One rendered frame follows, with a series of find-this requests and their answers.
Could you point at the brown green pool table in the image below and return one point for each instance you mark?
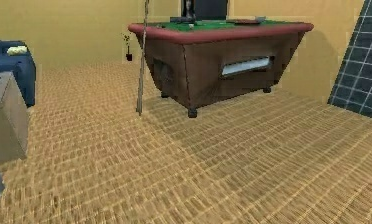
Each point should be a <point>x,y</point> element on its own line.
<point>207,63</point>

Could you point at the wooden cue stick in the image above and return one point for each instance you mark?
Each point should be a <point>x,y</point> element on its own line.
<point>142,60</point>

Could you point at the small potted house plant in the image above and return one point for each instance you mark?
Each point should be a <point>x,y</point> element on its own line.
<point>128,50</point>

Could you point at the dark flat object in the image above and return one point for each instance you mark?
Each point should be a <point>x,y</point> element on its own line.
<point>180,19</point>

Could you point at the dark statuette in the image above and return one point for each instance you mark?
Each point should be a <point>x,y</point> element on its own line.
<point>190,11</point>

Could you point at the red flat object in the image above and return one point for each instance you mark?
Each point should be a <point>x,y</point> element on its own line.
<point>244,21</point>

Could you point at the blue sofa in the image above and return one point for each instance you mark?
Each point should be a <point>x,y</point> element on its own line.
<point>17,71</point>

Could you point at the grey brown cabinet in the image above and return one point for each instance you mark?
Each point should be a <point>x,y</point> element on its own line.
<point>9,116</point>

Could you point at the dark grid window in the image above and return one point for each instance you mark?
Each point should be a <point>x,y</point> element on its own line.
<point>359,66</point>

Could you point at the pale yellow cushion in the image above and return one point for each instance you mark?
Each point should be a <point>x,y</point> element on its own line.
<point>16,50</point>

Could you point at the dark framed wall picture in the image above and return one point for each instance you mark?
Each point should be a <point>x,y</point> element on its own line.
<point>210,8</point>

